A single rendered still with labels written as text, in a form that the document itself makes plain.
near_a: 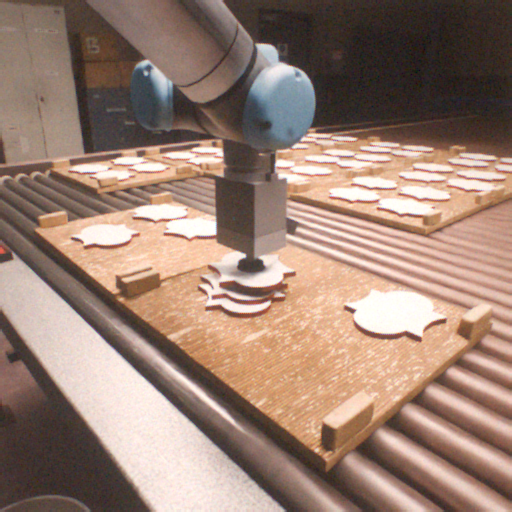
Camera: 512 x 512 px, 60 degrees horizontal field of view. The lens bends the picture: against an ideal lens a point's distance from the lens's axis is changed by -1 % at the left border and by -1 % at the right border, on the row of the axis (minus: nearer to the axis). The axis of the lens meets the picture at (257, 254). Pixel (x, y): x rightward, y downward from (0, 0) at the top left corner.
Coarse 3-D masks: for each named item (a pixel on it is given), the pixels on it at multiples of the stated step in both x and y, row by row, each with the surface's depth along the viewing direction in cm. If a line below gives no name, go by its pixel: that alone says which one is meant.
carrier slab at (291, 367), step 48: (192, 288) 69; (288, 288) 69; (336, 288) 69; (384, 288) 69; (192, 336) 56; (240, 336) 56; (288, 336) 56; (336, 336) 56; (432, 336) 56; (480, 336) 58; (240, 384) 48; (288, 384) 48; (336, 384) 48; (384, 384) 48; (288, 432) 41
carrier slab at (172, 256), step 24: (120, 216) 104; (192, 216) 104; (48, 240) 89; (72, 240) 89; (144, 240) 89; (168, 240) 89; (72, 264) 80; (96, 264) 78; (120, 264) 78; (144, 264) 78; (168, 264) 78; (192, 264) 78
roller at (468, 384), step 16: (32, 176) 156; (64, 192) 136; (80, 192) 132; (96, 208) 119; (112, 208) 116; (448, 368) 53; (448, 384) 52; (464, 384) 51; (480, 384) 50; (496, 384) 50; (480, 400) 49; (496, 400) 48
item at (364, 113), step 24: (360, 48) 731; (384, 48) 710; (408, 48) 742; (360, 72) 742; (384, 72) 727; (408, 72) 760; (360, 96) 753; (384, 96) 744; (408, 96) 780; (360, 120) 764
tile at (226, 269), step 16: (224, 256) 71; (240, 256) 71; (272, 256) 71; (224, 272) 65; (240, 272) 65; (256, 272) 65; (272, 272) 65; (288, 272) 66; (240, 288) 62; (256, 288) 61; (272, 288) 62
